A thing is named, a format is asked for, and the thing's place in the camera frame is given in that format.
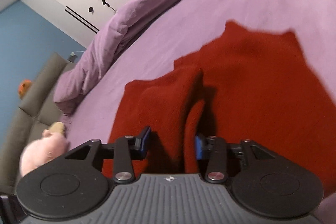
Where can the red knit cardigan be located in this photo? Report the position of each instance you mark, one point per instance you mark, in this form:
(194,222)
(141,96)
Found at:
(262,95)

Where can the grey padded headboard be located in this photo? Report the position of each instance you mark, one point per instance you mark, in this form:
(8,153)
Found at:
(29,113)

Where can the white wall charger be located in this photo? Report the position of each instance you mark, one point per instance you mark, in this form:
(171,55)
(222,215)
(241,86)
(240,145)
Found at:
(72,56)

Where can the pink plush toy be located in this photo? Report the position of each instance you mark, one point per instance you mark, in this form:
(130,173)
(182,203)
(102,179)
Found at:
(42,150)

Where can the purple duvet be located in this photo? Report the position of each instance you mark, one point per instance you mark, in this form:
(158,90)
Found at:
(126,29)

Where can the bed with purple sheet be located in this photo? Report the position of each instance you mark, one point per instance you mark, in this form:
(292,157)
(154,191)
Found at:
(223,3)

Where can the orange toy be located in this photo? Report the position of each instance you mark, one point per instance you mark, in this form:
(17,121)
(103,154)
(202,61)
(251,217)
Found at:
(24,88)

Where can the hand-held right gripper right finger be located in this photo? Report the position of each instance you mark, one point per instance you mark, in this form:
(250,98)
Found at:
(198,148)

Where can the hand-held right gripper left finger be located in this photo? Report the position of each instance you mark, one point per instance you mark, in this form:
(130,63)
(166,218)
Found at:
(145,141)

